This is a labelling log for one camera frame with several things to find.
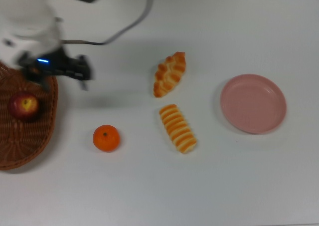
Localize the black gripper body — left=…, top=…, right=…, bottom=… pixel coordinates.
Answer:
left=29, top=47, right=73, bottom=76

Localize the red toy apple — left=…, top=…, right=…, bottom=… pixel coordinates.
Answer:
left=9, top=93, right=40, bottom=119

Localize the orange toy mandarin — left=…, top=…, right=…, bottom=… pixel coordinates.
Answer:
left=92, top=124, right=121, bottom=153

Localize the braided toy bread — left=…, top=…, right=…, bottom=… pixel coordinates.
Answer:
left=153, top=51, right=187, bottom=99

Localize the striped toy bread roll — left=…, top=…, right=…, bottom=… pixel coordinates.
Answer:
left=159, top=104, right=198, bottom=155

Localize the brown woven basket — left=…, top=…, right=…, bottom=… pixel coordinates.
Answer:
left=0, top=60, right=59, bottom=171

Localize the pink plate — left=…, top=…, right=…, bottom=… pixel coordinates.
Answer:
left=219, top=73, right=287, bottom=135

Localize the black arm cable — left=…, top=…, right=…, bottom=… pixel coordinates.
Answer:
left=59, top=0, right=155, bottom=47

